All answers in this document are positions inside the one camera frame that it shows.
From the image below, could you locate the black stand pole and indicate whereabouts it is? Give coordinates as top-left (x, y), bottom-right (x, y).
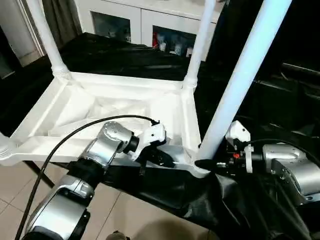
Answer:
top-left (30, 162), bottom-right (57, 190)

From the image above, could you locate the grey curtain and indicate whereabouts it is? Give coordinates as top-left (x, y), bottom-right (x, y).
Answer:
top-left (42, 0), bottom-right (83, 48)

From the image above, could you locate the white glass-door cabinet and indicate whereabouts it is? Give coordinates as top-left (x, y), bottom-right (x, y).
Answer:
top-left (75, 0), bottom-right (221, 61)

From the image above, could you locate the white plastic table leg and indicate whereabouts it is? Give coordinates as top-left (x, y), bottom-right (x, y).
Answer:
top-left (182, 0), bottom-right (217, 91)
top-left (0, 132), bottom-right (17, 161)
top-left (26, 0), bottom-right (72, 82)
top-left (197, 0), bottom-right (293, 163)

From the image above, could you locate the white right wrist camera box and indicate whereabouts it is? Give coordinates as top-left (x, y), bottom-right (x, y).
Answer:
top-left (225, 120), bottom-right (253, 174)

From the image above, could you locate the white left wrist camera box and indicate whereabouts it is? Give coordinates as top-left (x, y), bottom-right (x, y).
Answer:
top-left (131, 122), bottom-right (167, 162)

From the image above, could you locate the white plastic table top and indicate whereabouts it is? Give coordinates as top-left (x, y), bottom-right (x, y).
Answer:
top-left (0, 71), bottom-right (211, 179)

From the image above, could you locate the black low bench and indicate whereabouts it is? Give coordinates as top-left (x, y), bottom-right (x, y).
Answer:
top-left (282, 62), bottom-right (320, 81)

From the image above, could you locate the black plastic mat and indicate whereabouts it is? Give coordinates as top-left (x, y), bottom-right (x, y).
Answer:
top-left (0, 31), bottom-right (320, 240)

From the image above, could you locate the small red bottle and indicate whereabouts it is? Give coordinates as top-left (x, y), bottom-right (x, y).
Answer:
top-left (152, 32), bottom-right (161, 50)

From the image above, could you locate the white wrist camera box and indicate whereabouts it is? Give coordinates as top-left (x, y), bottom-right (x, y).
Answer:
top-left (225, 120), bottom-right (253, 174)
top-left (131, 122), bottom-right (167, 162)

